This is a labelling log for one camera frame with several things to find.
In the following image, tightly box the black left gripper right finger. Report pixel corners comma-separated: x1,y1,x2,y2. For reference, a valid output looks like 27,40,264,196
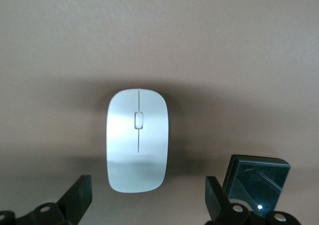
205,176,255,225

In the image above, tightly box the black glossy phone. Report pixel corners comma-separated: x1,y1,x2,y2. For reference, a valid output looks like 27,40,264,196
221,154,292,211

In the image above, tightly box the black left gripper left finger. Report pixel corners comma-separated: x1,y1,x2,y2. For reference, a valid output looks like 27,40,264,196
24,175,93,225

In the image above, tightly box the white computer mouse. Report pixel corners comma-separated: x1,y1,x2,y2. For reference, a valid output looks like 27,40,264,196
106,87,171,194

